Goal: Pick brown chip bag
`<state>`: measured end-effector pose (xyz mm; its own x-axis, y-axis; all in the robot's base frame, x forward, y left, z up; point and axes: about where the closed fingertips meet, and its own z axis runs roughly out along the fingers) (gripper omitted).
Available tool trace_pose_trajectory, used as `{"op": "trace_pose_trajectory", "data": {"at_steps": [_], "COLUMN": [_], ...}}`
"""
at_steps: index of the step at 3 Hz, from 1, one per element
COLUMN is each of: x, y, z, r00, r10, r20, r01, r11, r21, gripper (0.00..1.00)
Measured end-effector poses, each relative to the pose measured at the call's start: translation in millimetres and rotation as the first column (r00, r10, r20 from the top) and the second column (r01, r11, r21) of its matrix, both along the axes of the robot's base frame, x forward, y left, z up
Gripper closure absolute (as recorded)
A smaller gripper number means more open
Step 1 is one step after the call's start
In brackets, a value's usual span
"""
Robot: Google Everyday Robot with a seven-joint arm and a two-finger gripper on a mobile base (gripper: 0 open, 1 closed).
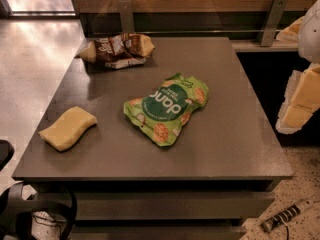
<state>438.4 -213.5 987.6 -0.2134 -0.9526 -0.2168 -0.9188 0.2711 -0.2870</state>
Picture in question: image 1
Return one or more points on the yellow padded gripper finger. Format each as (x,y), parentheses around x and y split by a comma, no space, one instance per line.
(302,100)
(290,33)

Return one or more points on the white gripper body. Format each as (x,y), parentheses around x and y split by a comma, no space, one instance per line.
(310,34)

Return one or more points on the brown chip bag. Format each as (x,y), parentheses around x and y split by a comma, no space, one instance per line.
(119,51)

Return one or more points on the green snack bag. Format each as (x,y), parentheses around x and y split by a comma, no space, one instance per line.
(162,115)

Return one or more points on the white power strip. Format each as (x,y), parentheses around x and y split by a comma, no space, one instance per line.
(287,215)

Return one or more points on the yellow sponge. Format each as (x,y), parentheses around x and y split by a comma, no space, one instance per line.
(68,128)

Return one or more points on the black chair base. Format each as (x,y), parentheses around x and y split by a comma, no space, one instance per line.
(16,212)

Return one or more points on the right metal bracket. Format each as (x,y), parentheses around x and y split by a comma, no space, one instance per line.
(274,15)

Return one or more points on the metal bracket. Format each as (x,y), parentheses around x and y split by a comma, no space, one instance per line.
(126,16)
(274,15)

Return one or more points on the left metal bracket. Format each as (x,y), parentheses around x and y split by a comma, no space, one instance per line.
(126,16)

